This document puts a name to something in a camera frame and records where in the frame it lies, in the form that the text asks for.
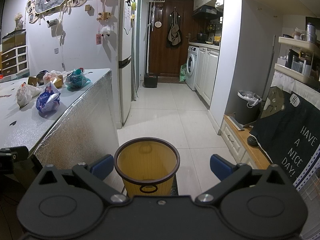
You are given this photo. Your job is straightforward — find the yellow cardboard box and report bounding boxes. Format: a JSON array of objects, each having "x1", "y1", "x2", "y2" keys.
[{"x1": 50, "y1": 75, "x2": 63, "y2": 88}]

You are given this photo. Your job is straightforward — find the white drawer cabinet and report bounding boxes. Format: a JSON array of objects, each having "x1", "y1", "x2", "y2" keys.
[{"x1": 1, "y1": 45, "x2": 29, "y2": 78}]

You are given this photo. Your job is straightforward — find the black round object on cabinet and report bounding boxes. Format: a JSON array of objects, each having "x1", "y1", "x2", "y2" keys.
[{"x1": 247, "y1": 135, "x2": 259, "y2": 147}]

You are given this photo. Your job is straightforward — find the white wall shelf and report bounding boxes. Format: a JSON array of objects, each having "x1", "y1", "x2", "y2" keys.
[{"x1": 274, "y1": 36, "x2": 319, "y2": 89}]

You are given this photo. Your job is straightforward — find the dark bin with white liner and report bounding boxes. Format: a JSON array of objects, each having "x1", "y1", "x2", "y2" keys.
[{"x1": 235, "y1": 90, "x2": 262, "y2": 125}]

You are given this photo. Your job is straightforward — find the green plastic bag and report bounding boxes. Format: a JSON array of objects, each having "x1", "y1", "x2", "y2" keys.
[{"x1": 179, "y1": 63, "x2": 187, "y2": 82}]

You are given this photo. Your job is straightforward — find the white washing machine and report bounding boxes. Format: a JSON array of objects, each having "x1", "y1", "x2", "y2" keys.
[{"x1": 185, "y1": 46, "x2": 199, "y2": 91}]

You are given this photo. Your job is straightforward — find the crushed blue soda can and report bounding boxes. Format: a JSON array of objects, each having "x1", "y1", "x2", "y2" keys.
[{"x1": 36, "y1": 70, "x2": 48, "y2": 86}]

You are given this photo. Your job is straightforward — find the teal plastic bag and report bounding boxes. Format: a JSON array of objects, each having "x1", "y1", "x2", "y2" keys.
[{"x1": 65, "y1": 68, "x2": 90, "y2": 89}]

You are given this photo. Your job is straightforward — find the yellow wastebasket with brown rim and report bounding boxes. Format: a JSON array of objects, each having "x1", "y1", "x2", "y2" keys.
[{"x1": 114, "y1": 137, "x2": 180, "y2": 198}]

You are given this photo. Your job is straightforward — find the brown cardboard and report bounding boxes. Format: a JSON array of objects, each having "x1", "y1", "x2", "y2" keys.
[{"x1": 27, "y1": 76, "x2": 38, "y2": 87}]

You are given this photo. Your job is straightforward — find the plush sheep wall toy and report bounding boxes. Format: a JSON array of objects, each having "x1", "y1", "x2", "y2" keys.
[{"x1": 100, "y1": 25, "x2": 111, "y2": 37}]

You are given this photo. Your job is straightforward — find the white kitchen cabinets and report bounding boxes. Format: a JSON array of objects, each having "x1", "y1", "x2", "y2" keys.
[{"x1": 195, "y1": 47, "x2": 219, "y2": 105}]

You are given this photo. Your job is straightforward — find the hanging khaki bag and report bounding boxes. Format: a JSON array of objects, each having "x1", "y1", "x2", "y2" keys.
[{"x1": 167, "y1": 7, "x2": 182, "y2": 47}]

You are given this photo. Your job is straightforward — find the black bear cloth cover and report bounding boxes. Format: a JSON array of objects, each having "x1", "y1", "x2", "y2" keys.
[{"x1": 250, "y1": 86, "x2": 319, "y2": 187}]

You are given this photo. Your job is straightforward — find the blue floral plastic bag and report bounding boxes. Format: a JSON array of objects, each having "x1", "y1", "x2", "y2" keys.
[{"x1": 36, "y1": 81, "x2": 61, "y2": 113}]

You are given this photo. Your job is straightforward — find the white refrigerator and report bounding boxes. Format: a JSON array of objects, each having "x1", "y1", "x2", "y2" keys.
[{"x1": 118, "y1": 0, "x2": 132, "y2": 126}]

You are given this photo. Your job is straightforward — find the black bin by door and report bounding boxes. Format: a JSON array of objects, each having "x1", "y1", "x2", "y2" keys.
[{"x1": 144, "y1": 73, "x2": 158, "y2": 88}]

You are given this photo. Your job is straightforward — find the white low cabinet wood top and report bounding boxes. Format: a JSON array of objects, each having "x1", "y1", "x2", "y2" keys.
[{"x1": 220, "y1": 115, "x2": 270, "y2": 170}]

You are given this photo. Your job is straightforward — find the pink hanging tag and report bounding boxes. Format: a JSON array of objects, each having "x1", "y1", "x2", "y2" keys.
[{"x1": 95, "y1": 34, "x2": 102, "y2": 45}]

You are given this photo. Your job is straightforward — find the brown wooden door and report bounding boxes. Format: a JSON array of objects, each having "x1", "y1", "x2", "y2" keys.
[{"x1": 149, "y1": 0, "x2": 194, "y2": 77}]

